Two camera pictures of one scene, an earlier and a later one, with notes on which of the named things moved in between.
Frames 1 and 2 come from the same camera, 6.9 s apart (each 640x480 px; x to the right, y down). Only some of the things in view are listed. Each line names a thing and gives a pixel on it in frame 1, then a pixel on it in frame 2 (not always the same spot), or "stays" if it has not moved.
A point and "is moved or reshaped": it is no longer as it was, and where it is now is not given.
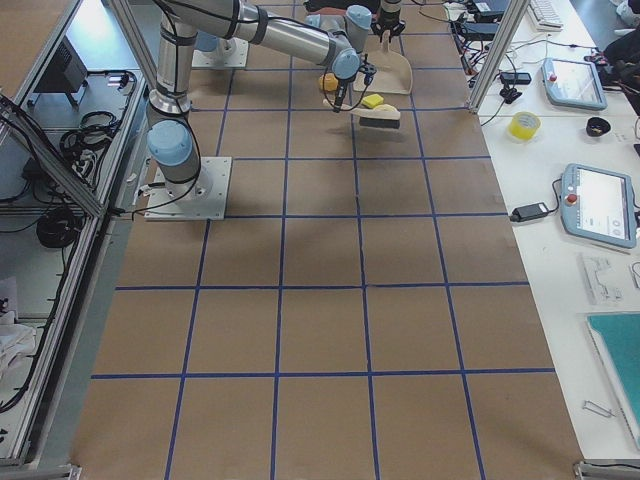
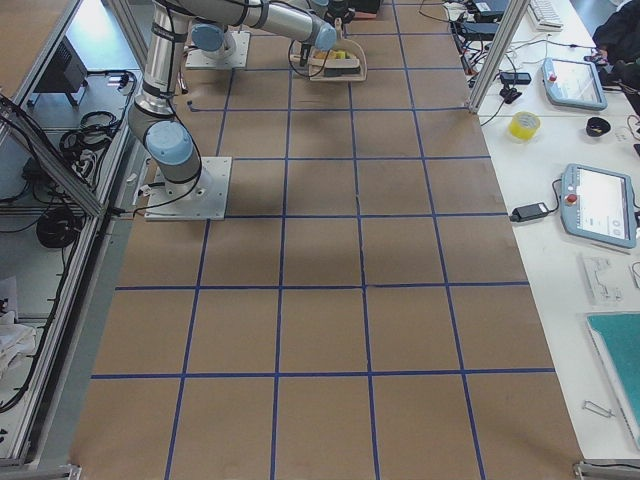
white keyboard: (545, 16) stays
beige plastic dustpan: (393, 73) is moved or reshaped
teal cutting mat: (617, 340) stays
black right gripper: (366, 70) → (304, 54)
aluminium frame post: (513, 19) stays
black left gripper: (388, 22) → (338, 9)
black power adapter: (529, 211) stays
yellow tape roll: (523, 125) stays
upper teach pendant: (572, 83) stays
